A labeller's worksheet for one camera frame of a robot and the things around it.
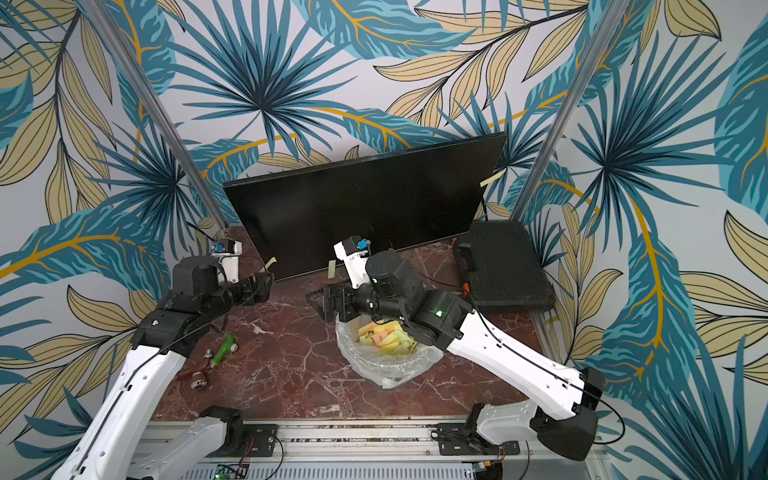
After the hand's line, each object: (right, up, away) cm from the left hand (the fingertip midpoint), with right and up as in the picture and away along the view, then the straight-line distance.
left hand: (256, 280), depth 72 cm
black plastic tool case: (+70, +2, +29) cm, 76 cm away
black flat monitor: (+35, +24, +28) cm, 51 cm away
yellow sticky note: (+2, +5, +3) cm, 6 cm away
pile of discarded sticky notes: (+32, -17, +13) cm, 38 cm away
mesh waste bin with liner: (+30, -21, +10) cm, 38 cm away
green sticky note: (+15, +2, +14) cm, 21 cm away
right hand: (+18, -1, -13) cm, 22 cm away
